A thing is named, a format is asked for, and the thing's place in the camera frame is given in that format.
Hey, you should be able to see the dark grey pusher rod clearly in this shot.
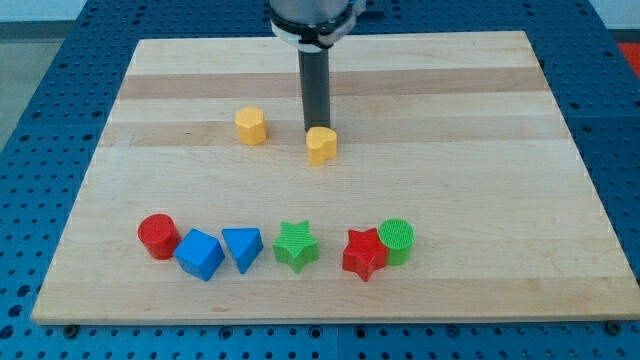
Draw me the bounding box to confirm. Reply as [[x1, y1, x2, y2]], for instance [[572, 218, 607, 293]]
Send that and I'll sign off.
[[298, 49, 331, 131]]

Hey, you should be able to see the yellow heart block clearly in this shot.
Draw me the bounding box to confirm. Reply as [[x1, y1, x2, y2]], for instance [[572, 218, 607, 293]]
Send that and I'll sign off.
[[306, 127, 338, 166]]

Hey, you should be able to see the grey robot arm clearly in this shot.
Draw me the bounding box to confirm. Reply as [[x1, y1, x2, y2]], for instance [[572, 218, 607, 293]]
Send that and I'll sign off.
[[269, 0, 366, 130]]

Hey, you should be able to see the yellow hexagon block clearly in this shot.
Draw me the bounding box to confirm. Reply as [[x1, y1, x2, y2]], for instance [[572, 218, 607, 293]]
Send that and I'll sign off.
[[235, 106, 267, 146]]

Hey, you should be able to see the wooden board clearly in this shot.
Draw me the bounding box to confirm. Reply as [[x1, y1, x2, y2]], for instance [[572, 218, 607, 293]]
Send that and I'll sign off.
[[32, 31, 639, 325]]

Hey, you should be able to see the green star block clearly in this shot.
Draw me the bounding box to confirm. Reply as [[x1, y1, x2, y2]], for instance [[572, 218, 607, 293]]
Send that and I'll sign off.
[[272, 220, 319, 273]]

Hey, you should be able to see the green cylinder block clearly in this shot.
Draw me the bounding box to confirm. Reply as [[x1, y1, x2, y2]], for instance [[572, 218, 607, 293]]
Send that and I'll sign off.
[[378, 218, 415, 266]]

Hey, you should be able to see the blue triangle block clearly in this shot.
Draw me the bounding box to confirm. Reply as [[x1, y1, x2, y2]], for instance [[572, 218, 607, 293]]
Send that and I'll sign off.
[[222, 228, 264, 274]]

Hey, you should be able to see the red star block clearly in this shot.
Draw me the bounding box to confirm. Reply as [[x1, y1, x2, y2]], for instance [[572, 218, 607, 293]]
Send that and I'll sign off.
[[342, 228, 389, 282]]

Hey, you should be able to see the blue cube block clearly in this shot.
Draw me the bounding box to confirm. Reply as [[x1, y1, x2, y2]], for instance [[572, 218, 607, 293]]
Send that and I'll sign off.
[[173, 228, 225, 281]]

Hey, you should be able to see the red cylinder block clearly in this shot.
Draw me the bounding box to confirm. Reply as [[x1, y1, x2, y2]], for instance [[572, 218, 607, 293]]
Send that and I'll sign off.
[[137, 214, 181, 260]]

